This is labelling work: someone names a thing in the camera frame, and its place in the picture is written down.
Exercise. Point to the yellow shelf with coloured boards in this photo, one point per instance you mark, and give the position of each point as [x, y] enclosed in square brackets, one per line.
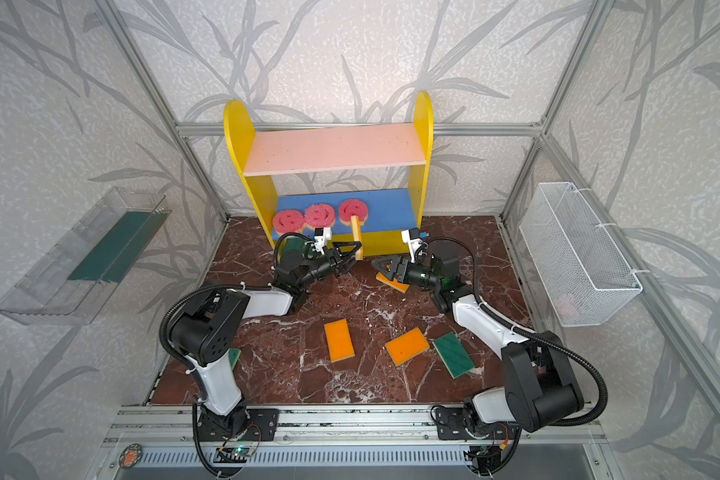
[260, 156]

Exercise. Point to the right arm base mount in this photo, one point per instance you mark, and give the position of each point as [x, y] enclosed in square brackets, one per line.
[458, 423]

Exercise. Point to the white wire mesh basket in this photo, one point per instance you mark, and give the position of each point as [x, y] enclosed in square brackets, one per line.
[585, 275]

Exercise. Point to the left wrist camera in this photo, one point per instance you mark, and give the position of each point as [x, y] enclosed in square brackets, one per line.
[322, 239]

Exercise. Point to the aluminium front rail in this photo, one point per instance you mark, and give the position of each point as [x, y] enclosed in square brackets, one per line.
[303, 425]

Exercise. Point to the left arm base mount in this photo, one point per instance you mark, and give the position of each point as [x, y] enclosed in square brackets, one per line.
[257, 424]

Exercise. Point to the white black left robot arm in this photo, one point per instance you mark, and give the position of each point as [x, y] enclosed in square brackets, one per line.
[199, 329]

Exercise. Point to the orange sponge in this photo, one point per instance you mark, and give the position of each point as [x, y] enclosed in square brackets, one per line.
[357, 236]
[407, 346]
[398, 286]
[339, 340]

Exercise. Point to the clear plastic wall bin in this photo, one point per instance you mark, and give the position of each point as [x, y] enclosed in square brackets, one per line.
[44, 296]

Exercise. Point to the green pad in clear bin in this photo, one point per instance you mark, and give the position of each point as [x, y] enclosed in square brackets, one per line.
[114, 255]

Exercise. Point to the pink smiley sponge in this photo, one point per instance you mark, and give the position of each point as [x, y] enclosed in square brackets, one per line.
[288, 221]
[319, 216]
[353, 208]

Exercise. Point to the green sponge under left arm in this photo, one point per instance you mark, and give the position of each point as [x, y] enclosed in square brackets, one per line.
[234, 356]

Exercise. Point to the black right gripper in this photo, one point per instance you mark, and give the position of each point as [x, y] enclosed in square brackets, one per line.
[402, 267]

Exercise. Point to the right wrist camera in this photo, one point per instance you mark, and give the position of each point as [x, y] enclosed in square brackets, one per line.
[414, 239]

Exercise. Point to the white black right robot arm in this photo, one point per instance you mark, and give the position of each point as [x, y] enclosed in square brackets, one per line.
[545, 383]

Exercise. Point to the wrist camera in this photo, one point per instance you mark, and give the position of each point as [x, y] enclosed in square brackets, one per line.
[322, 239]
[414, 239]

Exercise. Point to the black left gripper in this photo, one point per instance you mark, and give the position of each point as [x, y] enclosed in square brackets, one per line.
[330, 259]

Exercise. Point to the green sponge lower right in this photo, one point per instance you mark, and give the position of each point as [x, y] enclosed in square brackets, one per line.
[454, 356]

